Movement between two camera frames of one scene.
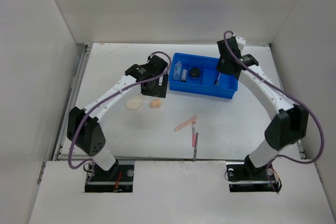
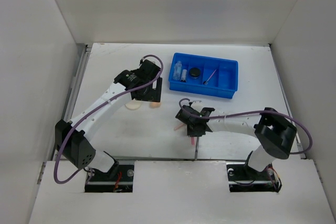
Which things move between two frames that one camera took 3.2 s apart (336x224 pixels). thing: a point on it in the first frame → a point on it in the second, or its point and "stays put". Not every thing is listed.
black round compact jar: [195, 72] stays put
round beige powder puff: [133, 103] stays put
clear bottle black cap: [184, 75] stays put
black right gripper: [219, 67] → [192, 133]
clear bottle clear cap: [177, 75] stays put
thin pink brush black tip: [217, 81] → [206, 82]
